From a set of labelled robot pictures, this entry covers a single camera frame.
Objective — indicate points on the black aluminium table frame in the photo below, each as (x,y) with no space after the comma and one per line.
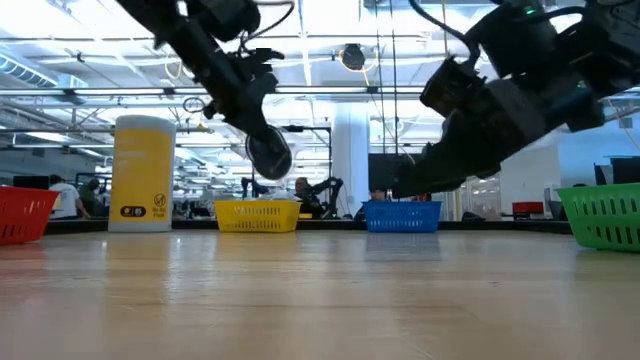
(330,226)

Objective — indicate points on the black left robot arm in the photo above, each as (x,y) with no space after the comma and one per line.
(200,45)

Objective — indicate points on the black background panel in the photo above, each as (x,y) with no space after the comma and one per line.
(382,170)

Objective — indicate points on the yellow plastic basket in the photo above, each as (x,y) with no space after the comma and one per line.
(257,216)

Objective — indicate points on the person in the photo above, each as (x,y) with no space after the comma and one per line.
(65,197)
(378,195)
(92,197)
(304,195)

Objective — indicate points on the red plastic basket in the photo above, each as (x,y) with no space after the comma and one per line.
(25,215)

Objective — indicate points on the white building column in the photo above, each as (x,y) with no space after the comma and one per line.
(350,160)

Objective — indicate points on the black monitor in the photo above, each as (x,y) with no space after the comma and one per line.
(620,171)

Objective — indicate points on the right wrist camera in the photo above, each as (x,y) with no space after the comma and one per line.
(450,87)

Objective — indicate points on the grey ceiling duct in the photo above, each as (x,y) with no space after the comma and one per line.
(30,72)

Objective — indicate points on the black background robot arm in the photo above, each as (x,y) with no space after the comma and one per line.
(330,192)

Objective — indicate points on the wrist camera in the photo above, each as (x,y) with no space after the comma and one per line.
(450,87)
(262,60)

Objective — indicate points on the yellow canister with white lid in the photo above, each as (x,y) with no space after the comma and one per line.
(142,175)

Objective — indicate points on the green plastic basket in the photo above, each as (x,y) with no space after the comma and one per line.
(605,217)

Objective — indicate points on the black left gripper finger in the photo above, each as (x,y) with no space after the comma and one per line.
(264,126)
(244,125)

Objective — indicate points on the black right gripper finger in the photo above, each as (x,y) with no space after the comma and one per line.
(434,152)
(430,185)

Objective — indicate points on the red background box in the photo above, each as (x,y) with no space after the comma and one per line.
(527,208)

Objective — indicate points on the black hanging overhead camera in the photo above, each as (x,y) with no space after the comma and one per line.
(353,56)

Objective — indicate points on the blue plastic basket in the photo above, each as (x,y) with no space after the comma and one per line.
(401,216)

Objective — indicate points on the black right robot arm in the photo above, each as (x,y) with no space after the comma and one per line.
(575,40)

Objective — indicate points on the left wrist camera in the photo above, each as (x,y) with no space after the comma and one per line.
(262,60)

